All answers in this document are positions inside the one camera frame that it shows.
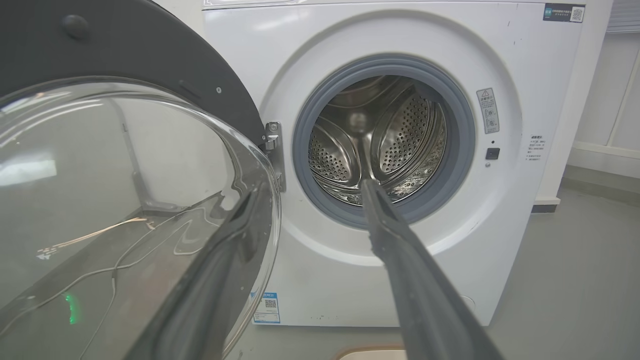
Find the steel perforated washer drum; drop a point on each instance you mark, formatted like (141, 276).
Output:
(400, 130)

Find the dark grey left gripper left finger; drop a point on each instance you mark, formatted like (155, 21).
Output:
(215, 300)

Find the blue energy label sticker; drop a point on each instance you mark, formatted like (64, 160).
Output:
(266, 307)

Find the black round glass washer door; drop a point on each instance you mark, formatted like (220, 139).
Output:
(125, 45)

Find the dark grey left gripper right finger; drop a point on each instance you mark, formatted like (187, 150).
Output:
(415, 300)

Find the grey warning sticker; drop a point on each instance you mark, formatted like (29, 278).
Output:
(488, 111)

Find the white front-load washing machine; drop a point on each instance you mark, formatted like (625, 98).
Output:
(350, 280)

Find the beige plastic laundry basket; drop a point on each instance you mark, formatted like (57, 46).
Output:
(372, 354)

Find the dark QR code sticker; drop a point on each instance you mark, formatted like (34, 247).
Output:
(563, 12)

